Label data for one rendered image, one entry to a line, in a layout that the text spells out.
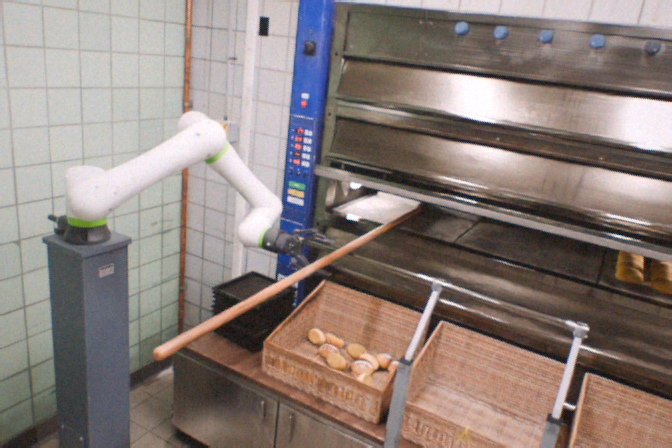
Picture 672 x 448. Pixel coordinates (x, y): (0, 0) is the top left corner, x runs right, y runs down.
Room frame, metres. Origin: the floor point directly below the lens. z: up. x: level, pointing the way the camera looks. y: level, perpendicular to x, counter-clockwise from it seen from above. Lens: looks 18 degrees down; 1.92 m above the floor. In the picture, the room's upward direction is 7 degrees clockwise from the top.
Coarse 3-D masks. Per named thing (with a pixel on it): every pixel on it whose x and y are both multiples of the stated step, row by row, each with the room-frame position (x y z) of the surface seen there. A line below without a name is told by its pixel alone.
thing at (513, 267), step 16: (352, 224) 2.34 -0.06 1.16; (368, 224) 2.30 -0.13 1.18; (400, 240) 2.23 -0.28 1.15; (416, 240) 2.19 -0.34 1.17; (432, 240) 2.18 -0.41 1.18; (464, 256) 2.09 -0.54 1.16; (480, 256) 2.06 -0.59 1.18; (496, 256) 2.08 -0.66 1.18; (512, 272) 2.00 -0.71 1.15; (528, 272) 1.97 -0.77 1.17; (544, 272) 1.96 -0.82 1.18; (576, 288) 1.89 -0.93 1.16; (592, 288) 1.87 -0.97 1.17; (608, 288) 1.87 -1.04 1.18; (624, 304) 1.81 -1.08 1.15; (640, 304) 1.79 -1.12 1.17; (656, 304) 1.77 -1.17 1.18
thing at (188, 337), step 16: (416, 208) 2.55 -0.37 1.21; (384, 224) 2.23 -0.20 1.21; (368, 240) 2.05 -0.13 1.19; (336, 256) 1.81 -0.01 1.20; (304, 272) 1.63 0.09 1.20; (272, 288) 1.48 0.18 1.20; (240, 304) 1.35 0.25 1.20; (256, 304) 1.39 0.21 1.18; (208, 320) 1.24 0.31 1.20; (224, 320) 1.27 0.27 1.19; (192, 336) 1.17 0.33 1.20; (160, 352) 1.08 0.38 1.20
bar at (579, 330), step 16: (352, 256) 1.92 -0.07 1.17; (400, 272) 1.82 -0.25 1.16; (432, 288) 1.75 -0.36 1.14; (448, 288) 1.73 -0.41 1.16; (464, 288) 1.72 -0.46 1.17; (432, 304) 1.71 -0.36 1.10; (496, 304) 1.66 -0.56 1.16; (512, 304) 1.64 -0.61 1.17; (544, 320) 1.58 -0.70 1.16; (560, 320) 1.57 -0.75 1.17; (416, 336) 1.63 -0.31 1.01; (576, 336) 1.53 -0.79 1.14; (576, 352) 1.49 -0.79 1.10; (400, 368) 1.56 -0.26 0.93; (400, 384) 1.55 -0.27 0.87; (400, 400) 1.55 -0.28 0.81; (560, 400) 1.39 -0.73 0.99; (400, 416) 1.55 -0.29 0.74; (544, 432) 1.34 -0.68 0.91
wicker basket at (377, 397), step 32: (320, 288) 2.31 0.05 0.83; (288, 320) 2.09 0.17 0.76; (352, 320) 2.24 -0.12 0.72; (384, 320) 2.18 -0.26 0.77; (416, 320) 2.12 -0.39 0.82; (288, 352) 1.89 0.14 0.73; (384, 352) 2.13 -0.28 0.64; (416, 352) 2.01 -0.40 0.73; (288, 384) 1.88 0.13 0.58; (320, 384) 1.90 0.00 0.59; (352, 384) 1.75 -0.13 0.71
